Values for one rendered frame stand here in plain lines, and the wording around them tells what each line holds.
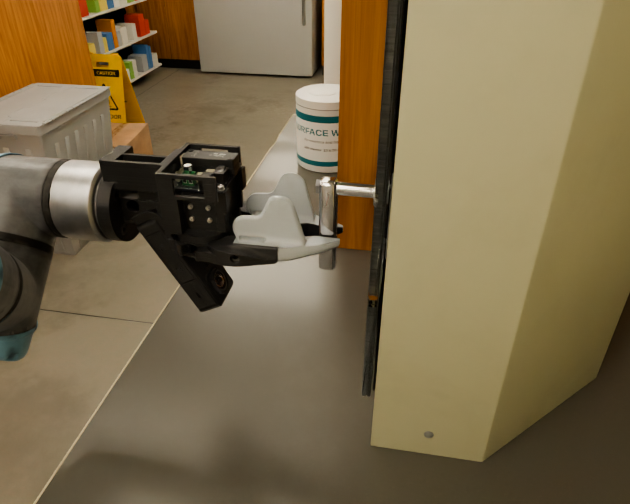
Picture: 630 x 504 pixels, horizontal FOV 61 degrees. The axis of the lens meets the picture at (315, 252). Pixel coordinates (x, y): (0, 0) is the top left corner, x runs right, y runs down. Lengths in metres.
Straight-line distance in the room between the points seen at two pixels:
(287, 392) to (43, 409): 1.51
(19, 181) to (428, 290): 0.37
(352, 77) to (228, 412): 0.45
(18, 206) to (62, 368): 1.66
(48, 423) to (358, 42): 1.61
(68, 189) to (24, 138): 2.07
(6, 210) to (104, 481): 0.27
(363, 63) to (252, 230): 0.35
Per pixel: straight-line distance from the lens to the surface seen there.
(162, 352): 0.70
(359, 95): 0.76
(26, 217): 0.55
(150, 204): 0.51
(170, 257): 0.52
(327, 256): 0.48
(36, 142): 2.56
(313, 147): 1.10
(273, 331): 0.70
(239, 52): 5.63
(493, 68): 0.37
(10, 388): 2.19
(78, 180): 0.52
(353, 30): 0.74
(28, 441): 1.99
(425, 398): 0.52
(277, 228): 0.46
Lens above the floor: 1.40
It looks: 33 degrees down
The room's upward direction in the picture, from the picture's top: straight up
